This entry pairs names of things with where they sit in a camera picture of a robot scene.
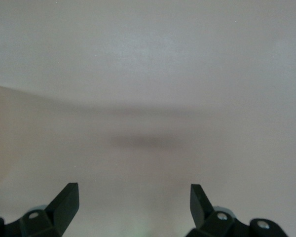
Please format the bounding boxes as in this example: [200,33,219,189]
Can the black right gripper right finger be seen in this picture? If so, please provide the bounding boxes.
[185,183,287,237]

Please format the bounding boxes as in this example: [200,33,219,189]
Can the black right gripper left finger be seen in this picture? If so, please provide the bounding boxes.
[0,182,79,237]

